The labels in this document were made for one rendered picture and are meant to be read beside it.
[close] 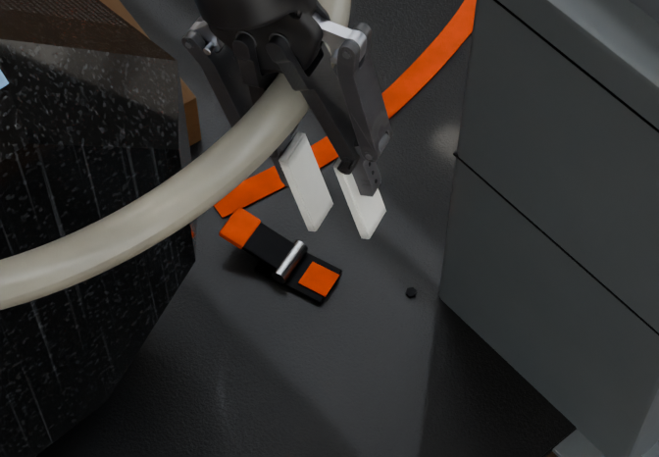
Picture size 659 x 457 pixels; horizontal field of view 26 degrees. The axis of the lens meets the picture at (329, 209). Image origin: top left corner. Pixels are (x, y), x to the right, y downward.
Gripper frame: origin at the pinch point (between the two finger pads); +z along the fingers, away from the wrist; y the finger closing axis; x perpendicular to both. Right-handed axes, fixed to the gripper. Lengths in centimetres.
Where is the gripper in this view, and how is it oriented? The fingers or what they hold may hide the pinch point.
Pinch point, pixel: (333, 187)
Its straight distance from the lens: 99.6
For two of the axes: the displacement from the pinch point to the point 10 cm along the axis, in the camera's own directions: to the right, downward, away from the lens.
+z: 2.9, 7.1, 6.4
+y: -8.5, -1.1, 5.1
